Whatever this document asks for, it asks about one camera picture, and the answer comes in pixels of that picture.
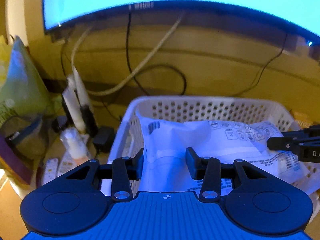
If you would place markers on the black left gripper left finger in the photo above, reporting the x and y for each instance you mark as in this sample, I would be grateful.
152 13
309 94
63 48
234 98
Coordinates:
124 170

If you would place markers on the white tube bottle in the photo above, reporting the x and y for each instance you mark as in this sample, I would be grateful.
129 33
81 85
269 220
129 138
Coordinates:
77 104

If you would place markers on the white printed plastic bag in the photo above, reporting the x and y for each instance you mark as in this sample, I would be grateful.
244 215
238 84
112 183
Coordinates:
165 143

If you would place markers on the white perforated plastic basket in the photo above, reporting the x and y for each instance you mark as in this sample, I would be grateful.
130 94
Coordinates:
129 137

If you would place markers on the small white spray bottle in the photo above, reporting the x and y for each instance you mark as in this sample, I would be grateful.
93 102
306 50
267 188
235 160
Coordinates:
74 144

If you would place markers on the wall mounted television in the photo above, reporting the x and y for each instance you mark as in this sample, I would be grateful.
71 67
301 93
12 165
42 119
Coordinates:
175 2

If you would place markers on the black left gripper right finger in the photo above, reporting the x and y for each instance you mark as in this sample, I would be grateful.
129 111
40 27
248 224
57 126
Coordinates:
208 170

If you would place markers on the black power adapter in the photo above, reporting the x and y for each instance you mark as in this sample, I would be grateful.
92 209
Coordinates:
104 139

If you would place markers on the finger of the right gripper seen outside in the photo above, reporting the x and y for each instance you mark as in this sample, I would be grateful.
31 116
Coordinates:
296 141

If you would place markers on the green snack bag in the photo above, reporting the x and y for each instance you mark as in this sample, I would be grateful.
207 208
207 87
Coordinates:
23 93

